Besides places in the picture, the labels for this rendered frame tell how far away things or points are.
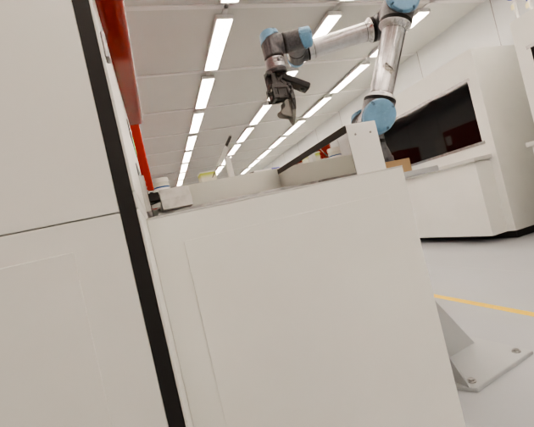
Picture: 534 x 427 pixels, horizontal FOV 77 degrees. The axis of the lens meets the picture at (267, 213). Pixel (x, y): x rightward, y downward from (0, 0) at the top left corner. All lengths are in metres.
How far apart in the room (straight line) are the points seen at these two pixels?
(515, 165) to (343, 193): 3.62
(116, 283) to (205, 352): 0.29
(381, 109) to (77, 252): 1.08
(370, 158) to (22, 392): 0.84
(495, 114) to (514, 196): 0.86
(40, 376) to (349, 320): 0.59
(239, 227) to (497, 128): 3.76
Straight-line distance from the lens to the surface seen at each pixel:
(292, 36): 1.40
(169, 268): 0.70
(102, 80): 0.55
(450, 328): 1.73
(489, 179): 4.16
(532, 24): 4.01
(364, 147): 0.94
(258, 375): 0.77
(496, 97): 4.38
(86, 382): 0.53
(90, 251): 0.50
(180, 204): 0.94
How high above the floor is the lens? 0.76
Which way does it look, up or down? 1 degrees up
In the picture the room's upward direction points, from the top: 13 degrees counter-clockwise
